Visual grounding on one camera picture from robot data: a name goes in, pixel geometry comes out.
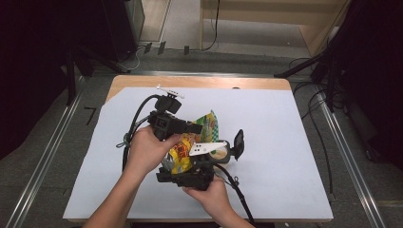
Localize person's right hand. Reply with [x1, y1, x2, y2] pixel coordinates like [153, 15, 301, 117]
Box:
[182, 175, 234, 219]

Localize thin black hanging cable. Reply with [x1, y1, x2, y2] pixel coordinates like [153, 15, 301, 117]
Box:
[201, 0, 221, 52]

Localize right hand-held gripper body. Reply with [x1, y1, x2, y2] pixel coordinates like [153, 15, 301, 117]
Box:
[175, 141, 229, 192]

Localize hand-held gripper black cable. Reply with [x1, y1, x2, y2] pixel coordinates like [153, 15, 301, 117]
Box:
[213, 162, 257, 226]
[115, 93, 163, 172]

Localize yellow spout pouch green cap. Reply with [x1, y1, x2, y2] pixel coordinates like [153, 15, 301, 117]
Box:
[161, 109, 221, 176]

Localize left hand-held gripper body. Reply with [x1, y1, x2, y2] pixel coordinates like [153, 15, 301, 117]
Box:
[148, 83, 188, 143]

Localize right hand-held gripper black cable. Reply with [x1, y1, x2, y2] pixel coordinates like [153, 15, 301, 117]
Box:
[213, 162, 257, 226]

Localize left hand-held gripper black cable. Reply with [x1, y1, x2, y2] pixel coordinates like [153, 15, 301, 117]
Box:
[115, 93, 163, 172]

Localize black floor cables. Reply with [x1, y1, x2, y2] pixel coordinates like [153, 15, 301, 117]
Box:
[287, 56, 336, 195]

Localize white paper table cover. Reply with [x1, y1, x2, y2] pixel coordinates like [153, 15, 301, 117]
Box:
[62, 86, 335, 221]

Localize black stand legs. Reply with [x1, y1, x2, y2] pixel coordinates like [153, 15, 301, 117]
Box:
[64, 44, 129, 106]
[273, 31, 353, 113]

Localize light wooden furniture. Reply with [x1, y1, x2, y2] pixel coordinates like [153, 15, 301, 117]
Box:
[199, 0, 354, 59]

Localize metal floor rail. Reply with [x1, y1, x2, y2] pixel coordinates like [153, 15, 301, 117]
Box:
[316, 91, 387, 228]
[5, 75, 87, 228]

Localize black cabinet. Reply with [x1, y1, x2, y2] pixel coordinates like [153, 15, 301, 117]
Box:
[100, 0, 145, 63]

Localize person's left hand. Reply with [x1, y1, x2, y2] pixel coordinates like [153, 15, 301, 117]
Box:
[125, 124, 183, 179]

